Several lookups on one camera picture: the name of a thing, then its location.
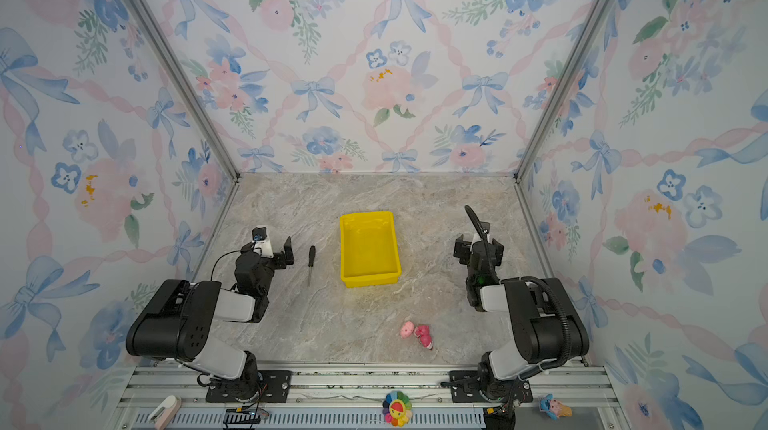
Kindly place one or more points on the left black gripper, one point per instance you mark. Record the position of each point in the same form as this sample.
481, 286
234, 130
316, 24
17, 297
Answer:
279, 256

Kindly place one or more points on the pink pig toy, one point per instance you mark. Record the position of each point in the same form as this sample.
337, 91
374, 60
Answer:
420, 332

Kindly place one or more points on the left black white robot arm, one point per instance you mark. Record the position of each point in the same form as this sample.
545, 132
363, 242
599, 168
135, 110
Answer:
176, 325

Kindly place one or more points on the aluminium rail frame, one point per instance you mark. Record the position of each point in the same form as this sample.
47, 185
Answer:
350, 396

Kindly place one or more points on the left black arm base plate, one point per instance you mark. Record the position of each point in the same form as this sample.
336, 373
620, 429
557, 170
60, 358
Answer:
270, 386

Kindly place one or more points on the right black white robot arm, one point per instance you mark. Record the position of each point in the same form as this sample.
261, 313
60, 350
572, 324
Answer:
547, 331

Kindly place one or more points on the blue pink small toy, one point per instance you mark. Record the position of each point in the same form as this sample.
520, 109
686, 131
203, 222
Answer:
553, 408

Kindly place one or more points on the rainbow flower toy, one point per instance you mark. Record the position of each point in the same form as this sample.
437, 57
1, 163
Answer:
397, 408

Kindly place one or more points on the white pink stapler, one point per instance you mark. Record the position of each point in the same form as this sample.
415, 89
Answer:
165, 412

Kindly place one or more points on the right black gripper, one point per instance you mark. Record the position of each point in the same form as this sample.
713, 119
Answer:
475, 247

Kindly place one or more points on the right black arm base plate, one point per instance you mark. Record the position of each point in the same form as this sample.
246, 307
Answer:
472, 387

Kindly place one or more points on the yellow plastic bin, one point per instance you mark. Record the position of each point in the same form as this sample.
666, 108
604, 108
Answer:
369, 249

